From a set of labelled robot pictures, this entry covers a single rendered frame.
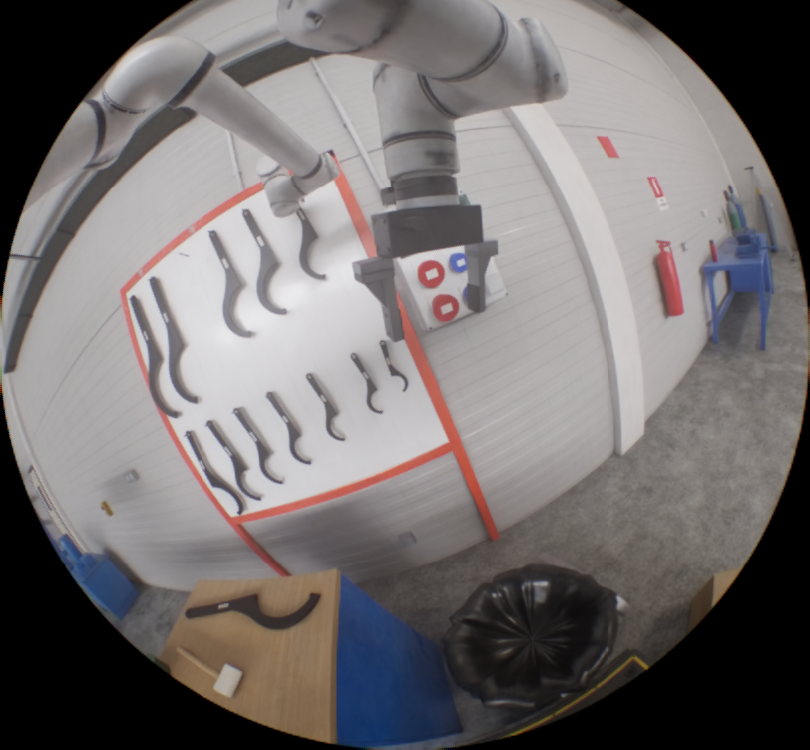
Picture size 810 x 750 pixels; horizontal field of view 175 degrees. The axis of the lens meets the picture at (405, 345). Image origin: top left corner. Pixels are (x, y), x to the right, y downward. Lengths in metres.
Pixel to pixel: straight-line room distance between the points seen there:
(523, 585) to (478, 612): 0.17
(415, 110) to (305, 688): 1.01
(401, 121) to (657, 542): 1.89
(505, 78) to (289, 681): 1.03
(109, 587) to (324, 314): 4.07
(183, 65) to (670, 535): 2.29
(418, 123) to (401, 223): 0.11
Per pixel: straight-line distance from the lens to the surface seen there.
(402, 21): 0.17
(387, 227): 0.28
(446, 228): 0.32
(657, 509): 1.92
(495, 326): 1.29
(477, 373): 1.28
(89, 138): 0.53
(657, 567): 1.73
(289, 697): 0.82
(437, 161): 0.30
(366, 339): 1.12
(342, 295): 1.13
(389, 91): 0.33
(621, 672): 1.26
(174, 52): 0.54
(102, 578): 4.21
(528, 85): 0.26
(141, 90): 0.54
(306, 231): 1.17
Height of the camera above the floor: 1.56
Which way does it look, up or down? 8 degrees down
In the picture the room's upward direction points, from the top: 24 degrees counter-clockwise
